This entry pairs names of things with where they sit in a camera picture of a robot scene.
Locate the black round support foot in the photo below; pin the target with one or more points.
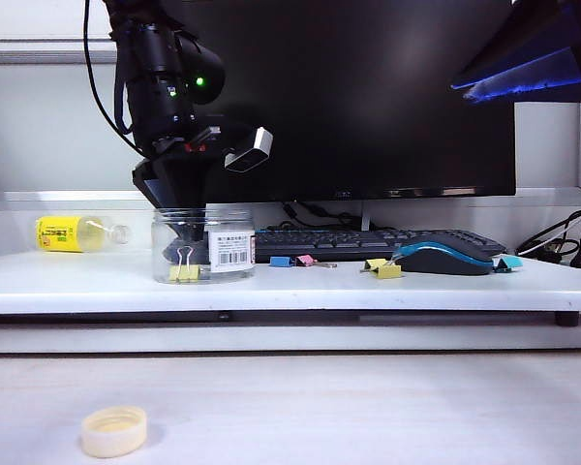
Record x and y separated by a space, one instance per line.
566 320

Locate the silver monitor stand neck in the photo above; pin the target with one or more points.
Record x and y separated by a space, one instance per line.
366 215

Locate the blue binder clip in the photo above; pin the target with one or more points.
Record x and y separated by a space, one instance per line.
280 262

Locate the teal binder clip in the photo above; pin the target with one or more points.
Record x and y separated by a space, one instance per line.
510 263

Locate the pale yellow bottle cap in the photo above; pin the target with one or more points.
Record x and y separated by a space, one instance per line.
113 433

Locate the round transparent plastic box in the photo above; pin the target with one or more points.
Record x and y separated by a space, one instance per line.
230 252

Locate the pink binder clip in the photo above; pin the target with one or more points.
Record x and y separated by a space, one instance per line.
306 261

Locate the blue and black computer mouse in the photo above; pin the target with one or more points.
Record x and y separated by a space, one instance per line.
440 261

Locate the plastic bottle with yellow label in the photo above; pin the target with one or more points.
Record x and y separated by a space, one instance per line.
58 235

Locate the black computer keyboard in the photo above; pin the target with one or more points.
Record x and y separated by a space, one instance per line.
344 242

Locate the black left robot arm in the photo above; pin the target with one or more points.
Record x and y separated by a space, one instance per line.
155 58

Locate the yellow binder clip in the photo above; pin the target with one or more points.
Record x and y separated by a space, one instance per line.
374 264
184 274
389 272

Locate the black computer monitor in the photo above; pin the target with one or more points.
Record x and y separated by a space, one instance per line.
368 121

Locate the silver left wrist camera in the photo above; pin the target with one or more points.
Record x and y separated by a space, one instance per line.
252 152

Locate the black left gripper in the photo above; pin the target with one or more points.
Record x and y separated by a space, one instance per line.
184 147

